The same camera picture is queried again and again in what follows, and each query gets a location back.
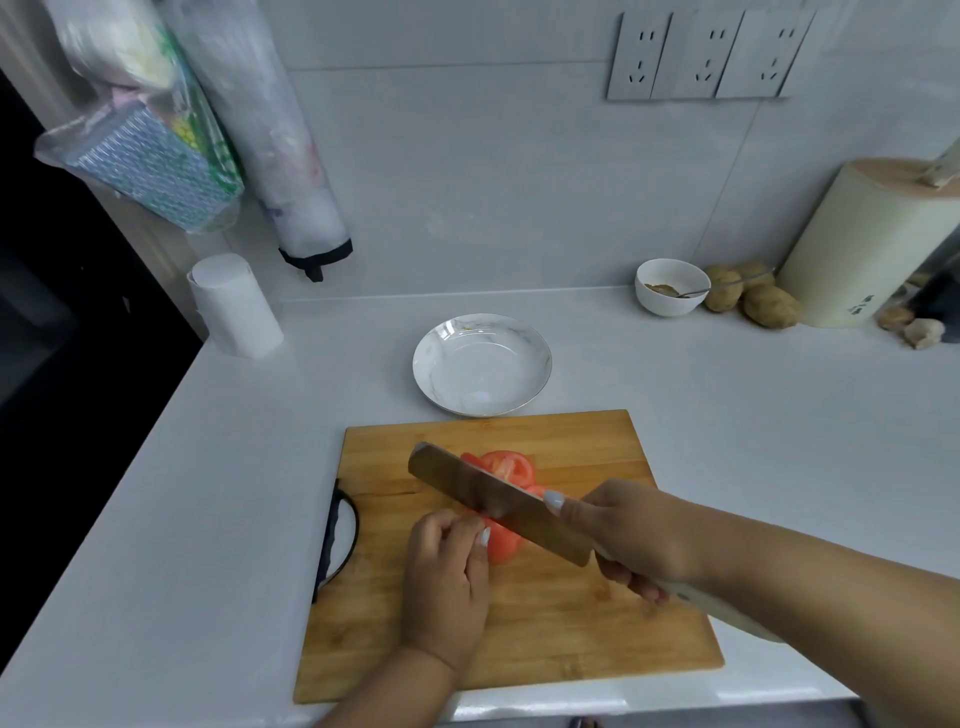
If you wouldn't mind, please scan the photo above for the brown potato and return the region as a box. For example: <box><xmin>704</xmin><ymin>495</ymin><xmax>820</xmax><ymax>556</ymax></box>
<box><xmin>733</xmin><ymin>259</ymin><xmax>777</xmax><ymax>292</ymax></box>
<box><xmin>741</xmin><ymin>282</ymin><xmax>803</xmax><ymax>330</ymax></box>
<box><xmin>702</xmin><ymin>265</ymin><xmax>744</xmax><ymax>315</ymax></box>

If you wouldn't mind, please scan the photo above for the red tomato chunk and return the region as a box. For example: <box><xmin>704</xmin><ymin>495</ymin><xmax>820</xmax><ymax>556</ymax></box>
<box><xmin>478</xmin><ymin>514</ymin><xmax>528</xmax><ymax>567</ymax></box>

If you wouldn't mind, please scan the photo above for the person's right hand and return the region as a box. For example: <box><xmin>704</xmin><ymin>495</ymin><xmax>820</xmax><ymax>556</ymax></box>
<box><xmin>543</xmin><ymin>479</ymin><xmax>715</xmax><ymax>607</ymax></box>

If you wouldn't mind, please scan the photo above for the steel cleaver with cream handle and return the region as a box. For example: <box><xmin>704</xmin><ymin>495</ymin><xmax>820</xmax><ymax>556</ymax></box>
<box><xmin>408</xmin><ymin>441</ymin><xmax>785</xmax><ymax>645</ymax></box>

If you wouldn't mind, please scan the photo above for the plastic bag with patterned cloths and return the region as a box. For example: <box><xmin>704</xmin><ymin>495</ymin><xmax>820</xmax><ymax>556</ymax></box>
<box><xmin>33</xmin><ymin>0</ymin><xmax>246</xmax><ymax>235</ymax></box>

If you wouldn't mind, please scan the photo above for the black appliance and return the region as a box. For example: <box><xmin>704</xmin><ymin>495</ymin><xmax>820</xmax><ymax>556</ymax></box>
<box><xmin>0</xmin><ymin>66</ymin><xmax>205</xmax><ymax>672</ymax></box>

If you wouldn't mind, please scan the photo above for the dark container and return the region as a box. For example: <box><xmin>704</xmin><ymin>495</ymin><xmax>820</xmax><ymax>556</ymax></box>
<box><xmin>909</xmin><ymin>253</ymin><xmax>960</xmax><ymax>325</ymax></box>

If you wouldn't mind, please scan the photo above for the person's left hand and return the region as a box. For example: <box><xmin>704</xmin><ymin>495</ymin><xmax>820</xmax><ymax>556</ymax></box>
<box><xmin>402</xmin><ymin>509</ymin><xmax>493</xmax><ymax>671</ymax></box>

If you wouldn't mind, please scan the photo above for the small white bowl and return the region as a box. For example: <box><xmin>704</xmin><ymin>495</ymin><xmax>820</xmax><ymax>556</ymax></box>
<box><xmin>634</xmin><ymin>258</ymin><xmax>712</xmax><ymax>318</ymax></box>

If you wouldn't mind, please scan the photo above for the cream cylindrical knife block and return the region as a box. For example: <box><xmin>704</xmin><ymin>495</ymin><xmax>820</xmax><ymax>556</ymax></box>
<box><xmin>775</xmin><ymin>157</ymin><xmax>960</xmax><ymax>330</ymax></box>

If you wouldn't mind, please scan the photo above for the person's right forearm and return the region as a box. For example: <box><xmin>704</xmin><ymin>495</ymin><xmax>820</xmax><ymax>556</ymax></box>
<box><xmin>693</xmin><ymin>501</ymin><xmax>960</xmax><ymax>728</ymax></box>

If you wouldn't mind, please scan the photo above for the metal spoon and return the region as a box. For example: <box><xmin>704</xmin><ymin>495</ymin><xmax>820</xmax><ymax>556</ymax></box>
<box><xmin>664</xmin><ymin>270</ymin><xmax>775</xmax><ymax>300</ymax></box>

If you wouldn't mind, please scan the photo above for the hanging clear plastic bag roll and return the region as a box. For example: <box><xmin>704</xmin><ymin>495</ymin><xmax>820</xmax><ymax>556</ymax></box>
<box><xmin>159</xmin><ymin>0</ymin><xmax>354</xmax><ymax>284</ymax></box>

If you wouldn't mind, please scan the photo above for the wooden cutting board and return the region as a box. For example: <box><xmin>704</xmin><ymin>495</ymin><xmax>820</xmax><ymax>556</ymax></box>
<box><xmin>293</xmin><ymin>409</ymin><xmax>726</xmax><ymax>705</ymax></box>

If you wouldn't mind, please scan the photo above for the white paper towel roll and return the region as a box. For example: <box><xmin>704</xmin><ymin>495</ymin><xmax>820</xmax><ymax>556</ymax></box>
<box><xmin>186</xmin><ymin>252</ymin><xmax>285</xmax><ymax>359</ymax></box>

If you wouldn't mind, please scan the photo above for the white marbled plate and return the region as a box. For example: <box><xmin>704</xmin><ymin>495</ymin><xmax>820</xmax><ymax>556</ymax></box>
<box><xmin>411</xmin><ymin>312</ymin><xmax>553</xmax><ymax>419</ymax></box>

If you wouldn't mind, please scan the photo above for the cream knife handle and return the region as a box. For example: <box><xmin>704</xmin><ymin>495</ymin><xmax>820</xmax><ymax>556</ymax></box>
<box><xmin>920</xmin><ymin>138</ymin><xmax>960</xmax><ymax>189</ymax></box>

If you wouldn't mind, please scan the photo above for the red tomato slice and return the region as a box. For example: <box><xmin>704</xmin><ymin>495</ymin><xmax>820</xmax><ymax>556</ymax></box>
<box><xmin>459</xmin><ymin>450</ymin><xmax>539</xmax><ymax>490</ymax></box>

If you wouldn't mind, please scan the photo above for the grey wall socket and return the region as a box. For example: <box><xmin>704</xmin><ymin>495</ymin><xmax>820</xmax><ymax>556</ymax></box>
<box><xmin>606</xmin><ymin>10</ymin><xmax>673</xmax><ymax>102</ymax></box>
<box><xmin>714</xmin><ymin>8</ymin><xmax>818</xmax><ymax>99</ymax></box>
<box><xmin>651</xmin><ymin>9</ymin><xmax>745</xmax><ymax>101</ymax></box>

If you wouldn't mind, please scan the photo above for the person's left forearm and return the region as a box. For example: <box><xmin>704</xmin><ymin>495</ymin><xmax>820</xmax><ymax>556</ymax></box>
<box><xmin>313</xmin><ymin>639</ymin><xmax>460</xmax><ymax>728</ymax></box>

